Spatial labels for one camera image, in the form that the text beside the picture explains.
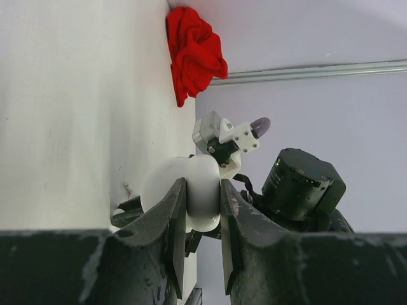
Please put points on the right aluminium frame post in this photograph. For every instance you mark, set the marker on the right aluminium frame post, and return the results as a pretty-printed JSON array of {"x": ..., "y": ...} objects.
[{"x": 312, "y": 72}]

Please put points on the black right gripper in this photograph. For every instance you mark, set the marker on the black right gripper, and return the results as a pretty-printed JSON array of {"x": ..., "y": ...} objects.
[{"x": 143, "y": 263}]

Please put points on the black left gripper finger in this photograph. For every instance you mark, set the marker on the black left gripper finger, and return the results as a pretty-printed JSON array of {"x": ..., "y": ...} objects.
[{"x": 262, "y": 262}]

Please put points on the red crumpled cloth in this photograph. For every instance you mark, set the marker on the red crumpled cloth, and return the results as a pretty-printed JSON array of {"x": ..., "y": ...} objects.
[{"x": 195, "y": 53}]

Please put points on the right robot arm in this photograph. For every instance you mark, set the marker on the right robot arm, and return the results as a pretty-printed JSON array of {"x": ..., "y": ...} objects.
[{"x": 300, "y": 194}]

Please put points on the white round earbud case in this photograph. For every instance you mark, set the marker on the white round earbud case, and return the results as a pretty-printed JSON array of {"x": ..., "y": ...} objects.
[{"x": 202, "y": 189}]

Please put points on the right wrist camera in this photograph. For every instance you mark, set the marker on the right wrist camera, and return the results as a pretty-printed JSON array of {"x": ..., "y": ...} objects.
[{"x": 218, "y": 138}]

